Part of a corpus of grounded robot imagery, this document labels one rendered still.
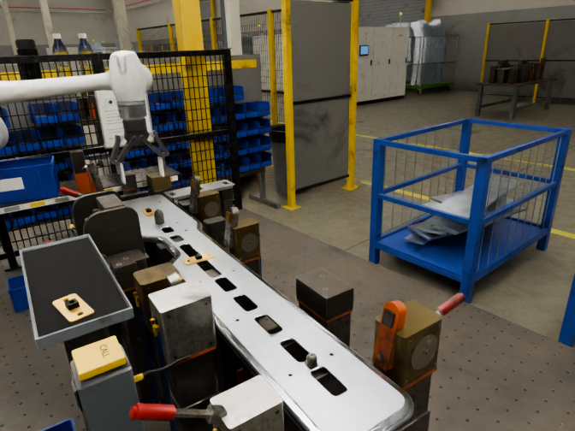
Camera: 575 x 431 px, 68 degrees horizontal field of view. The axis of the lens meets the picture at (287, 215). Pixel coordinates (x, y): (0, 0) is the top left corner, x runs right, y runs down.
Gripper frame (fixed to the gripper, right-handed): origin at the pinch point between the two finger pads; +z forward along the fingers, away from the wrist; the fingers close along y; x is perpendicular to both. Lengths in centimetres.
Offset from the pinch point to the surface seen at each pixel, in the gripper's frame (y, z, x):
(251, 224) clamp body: -19.2, 9.2, 43.4
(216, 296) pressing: 4, 14, 67
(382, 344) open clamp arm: -12, 11, 105
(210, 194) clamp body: -21.3, 9.1, 8.3
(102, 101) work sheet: -1, -22, -54
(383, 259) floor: -184, 114, -56
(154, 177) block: -10.3, 7.6, -23.6
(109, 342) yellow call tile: 32, -2, 94
